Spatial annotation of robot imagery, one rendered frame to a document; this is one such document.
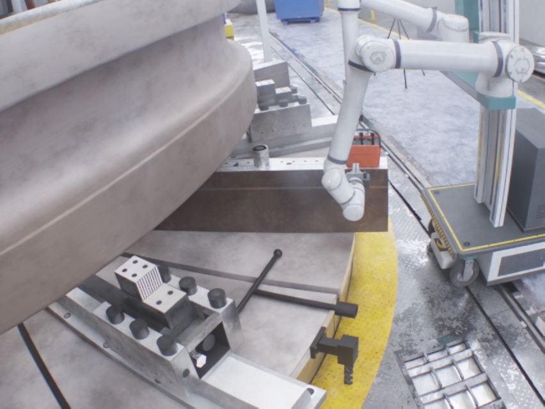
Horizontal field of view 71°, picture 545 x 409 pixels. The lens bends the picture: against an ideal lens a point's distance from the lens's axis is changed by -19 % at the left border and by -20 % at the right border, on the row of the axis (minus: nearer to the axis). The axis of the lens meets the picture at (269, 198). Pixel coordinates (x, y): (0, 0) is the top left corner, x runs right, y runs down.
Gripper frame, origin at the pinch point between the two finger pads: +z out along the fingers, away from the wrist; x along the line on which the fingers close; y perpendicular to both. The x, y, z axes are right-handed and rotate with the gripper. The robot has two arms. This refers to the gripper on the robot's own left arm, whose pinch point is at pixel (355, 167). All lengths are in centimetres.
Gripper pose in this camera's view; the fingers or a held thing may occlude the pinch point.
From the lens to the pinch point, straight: 217.4
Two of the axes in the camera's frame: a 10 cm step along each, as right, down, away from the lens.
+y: -1.5, -7.9, -5.9
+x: -9.7, 0.1, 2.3
